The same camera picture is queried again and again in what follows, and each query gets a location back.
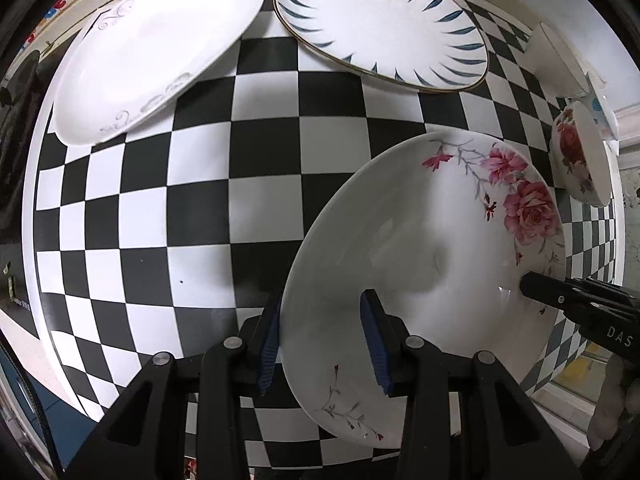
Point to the pink rose floral bowl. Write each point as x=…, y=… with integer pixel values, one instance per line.
x=578, y=152

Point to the white plate grey swirls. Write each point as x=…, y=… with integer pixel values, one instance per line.
x=138, y=56

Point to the white bowl blue rim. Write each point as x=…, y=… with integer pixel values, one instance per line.
x=553, y=62

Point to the white gloved right hand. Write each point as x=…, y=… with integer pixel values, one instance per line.
x=606, y=416

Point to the white plate blue leaves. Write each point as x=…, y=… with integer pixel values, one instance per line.
x=427, y=45

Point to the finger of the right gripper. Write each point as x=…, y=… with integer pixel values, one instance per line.
x=574, y=294

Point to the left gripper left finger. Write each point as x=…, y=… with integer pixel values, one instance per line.
x=261, y=341

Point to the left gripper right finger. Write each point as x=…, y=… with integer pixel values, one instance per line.
x=386, y=335

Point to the pink rose floral plate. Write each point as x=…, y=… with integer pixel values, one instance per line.
x=443, y=227

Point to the black white checkered mat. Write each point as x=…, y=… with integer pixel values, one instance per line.
x=166, y=238

